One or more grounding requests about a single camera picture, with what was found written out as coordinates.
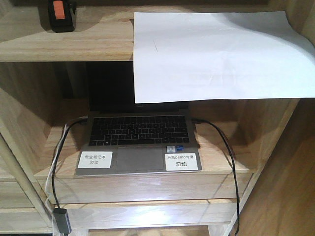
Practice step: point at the white paper sheet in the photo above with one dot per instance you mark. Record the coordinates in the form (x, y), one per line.
(200, 56)

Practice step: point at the black orange stapler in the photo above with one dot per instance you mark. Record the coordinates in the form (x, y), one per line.
(62, 15)

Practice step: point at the grey open laptop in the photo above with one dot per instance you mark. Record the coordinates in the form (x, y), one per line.
(139, 135)

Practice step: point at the right white laptop label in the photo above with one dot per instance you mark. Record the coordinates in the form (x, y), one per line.
(181, 162)

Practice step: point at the white laptop label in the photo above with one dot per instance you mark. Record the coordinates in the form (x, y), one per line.
(181, 162)
(95, 160)

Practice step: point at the left white laptop label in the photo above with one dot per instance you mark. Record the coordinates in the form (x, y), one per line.
(95, 160)

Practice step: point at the grey usb hub adapter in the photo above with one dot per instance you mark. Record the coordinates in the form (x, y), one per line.
(62, 220)

